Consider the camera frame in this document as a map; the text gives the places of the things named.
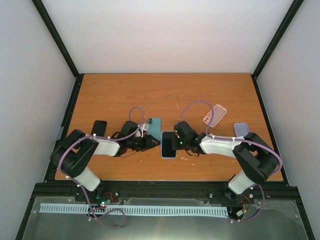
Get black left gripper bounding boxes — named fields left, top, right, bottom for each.
left=127, top=134, right=161, bottom=152

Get pink phone case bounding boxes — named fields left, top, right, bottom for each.
left=202, top=104, right=228, bottom=128

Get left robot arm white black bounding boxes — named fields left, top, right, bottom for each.
left=50, top=120, right=161, bottom=202

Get purple phone case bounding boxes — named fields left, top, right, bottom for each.
left=233, top=122, right=250, bottom=138

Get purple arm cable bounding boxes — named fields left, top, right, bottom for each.
left=178, top=100, right=284, bottom=223
left=57, top=106, right=146, bottom=229

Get left electronics board red wires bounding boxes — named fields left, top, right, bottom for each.
left=96, top=191, right=115, bottom=207

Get right connector orange wires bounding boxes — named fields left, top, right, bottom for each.
left=234, top=193, right=254, bottom=218

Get black phone face up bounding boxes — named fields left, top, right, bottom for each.
left=90, top=120, right=108, bottom=137

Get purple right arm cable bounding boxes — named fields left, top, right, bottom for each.
left=178, top=100, right=284, bottom=223

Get teal green phone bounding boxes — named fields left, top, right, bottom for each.
left=147, top=117, right=162, bottom=141

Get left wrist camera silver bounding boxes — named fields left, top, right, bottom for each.
left=135, top=123, right=149, bottom=138

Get light blue cable duct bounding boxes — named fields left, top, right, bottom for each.
left=38, top=203, right=228, bottom=218

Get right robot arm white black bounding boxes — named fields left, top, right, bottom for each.
left=171, top=121, right=283, bottom=202

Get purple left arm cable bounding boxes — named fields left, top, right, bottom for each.
left=57, top=106, right=146, bottom=229

